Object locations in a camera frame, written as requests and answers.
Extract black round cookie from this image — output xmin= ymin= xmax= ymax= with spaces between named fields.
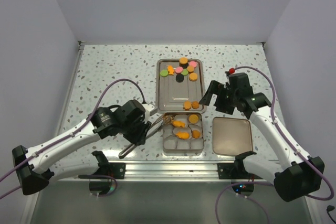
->
xmin=180 ymin=63 xmax=188 ymax=69
xmin=175 ymin=74 xmax=184 ymax=83

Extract orange round cookie top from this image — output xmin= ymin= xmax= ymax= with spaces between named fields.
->
xmin=179 ymin=57 xmax=188 ymax=65

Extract orange fish cookie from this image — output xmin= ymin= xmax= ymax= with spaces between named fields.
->
xmin=175 ymin=131 xmax=190 ymax=140
xmin=172 ymin=121 xmax=185 ymax=127
xmin=167 ymin=65 xmax=175 ymax=76

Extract orange fish cookie top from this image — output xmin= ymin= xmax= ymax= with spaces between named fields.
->
xmin=167 ymin=65 xmax=175 ymax=76

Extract pink round cookie right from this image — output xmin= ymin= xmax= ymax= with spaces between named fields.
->
xmin=189 ymin=61 xmax=197 ymax=68

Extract black round cookie middle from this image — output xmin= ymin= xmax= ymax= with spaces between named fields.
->
xmin=175 ymin=74 xmax=184 ymax=83

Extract orange swirl round cookie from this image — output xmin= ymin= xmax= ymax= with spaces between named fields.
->
xmin=192 ymin=101 xmax=200 ymax=109

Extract orange ridged flower cookie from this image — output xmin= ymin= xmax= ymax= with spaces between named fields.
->
xmin=163 ymin=116 xmax=173 ymax=125

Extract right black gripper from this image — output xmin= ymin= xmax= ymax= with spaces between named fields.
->
xmin=199 ymin=80 xmax=239 ymax=115

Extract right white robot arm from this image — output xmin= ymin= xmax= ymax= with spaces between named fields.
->
xmin=200 ymin=73 xmax=325 ymax=202

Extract pink round cookie middle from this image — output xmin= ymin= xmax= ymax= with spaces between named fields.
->
xmin=175 ymin=67 xmax=183 ymax=74

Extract green round cookie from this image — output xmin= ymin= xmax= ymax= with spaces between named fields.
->
xmin=181 ymin=69 xmax=189 ymax=76
xmin=160 ymin=69 xmax=169 ymax=77

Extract green round cookie left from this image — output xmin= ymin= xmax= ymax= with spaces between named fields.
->
xmin=160 ymin=69 xmax=169 ymax=77

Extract purple cable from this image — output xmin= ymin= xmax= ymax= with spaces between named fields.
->
xmin=215 ymin=66 xmax=332 ymax=224
xmin=0 ymin=78 xmax=146 ymax=200

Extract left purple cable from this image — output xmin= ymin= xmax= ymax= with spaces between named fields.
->
xmin=0 ymin=78 xmax=146 ymax=200

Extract gold square cookie tin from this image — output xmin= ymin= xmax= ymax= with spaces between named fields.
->
xmin=162 ymin=112 xmax=204 ymax=156

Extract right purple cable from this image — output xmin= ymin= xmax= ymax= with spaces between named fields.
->
xmin=215 ymin=66 xmax=332 ymax=224

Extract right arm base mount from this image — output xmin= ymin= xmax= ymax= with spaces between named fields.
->
xmin=217 ymin=163 xmax=251 ymax=180

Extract steel baking tray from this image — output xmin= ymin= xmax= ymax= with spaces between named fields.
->
xmin=155 ymin=59 xmax=206 ymax=114

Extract orange dotted round cookie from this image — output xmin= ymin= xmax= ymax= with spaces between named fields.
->
xmin=188 ymin=114 xmax=200 ymax=124

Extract steel serving tongs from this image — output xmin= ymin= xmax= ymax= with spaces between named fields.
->
xmin=118 ymin=115 xmax=173 ymax=159

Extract gold tin lid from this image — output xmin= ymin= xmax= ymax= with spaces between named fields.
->
xmin=212 ymin=117 xmax=253 ymax=156

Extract aluminium front rail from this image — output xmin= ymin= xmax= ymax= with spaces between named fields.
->
xmin=34 ymin=159 xmax=310 ymax=183

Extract orange flower flat cookie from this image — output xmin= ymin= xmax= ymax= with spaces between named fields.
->
xmin=183 ymin=101 xmax=192 ymax=110

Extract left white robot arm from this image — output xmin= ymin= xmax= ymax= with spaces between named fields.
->
xmin=12 ymin=100 xmax=157 ymax=196

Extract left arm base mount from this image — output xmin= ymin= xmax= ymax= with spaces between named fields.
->
xmin=78 ymin=163 xmax=126 ymax=179

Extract pink round cookie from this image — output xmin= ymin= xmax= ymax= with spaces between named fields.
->
xmin=175 ymin=67 xmax=183 ymax=74
xmin=189 ymin=61 xmax=197 ymax=68

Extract plain orange round cookie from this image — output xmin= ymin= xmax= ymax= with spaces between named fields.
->
xmin=192 ymin=130 xmax=201 ymax=139

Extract black round cookie top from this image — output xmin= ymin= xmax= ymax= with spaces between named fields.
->
xmin=180 ymin=63 xmax=188 ymax=69

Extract green round cookie middle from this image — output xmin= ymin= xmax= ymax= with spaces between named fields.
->
xmin=181 ymin=69 xmax=189 ymax=76

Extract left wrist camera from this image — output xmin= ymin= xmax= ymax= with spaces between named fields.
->
xmin=142 ymin=103 xmax=157 ymax=117

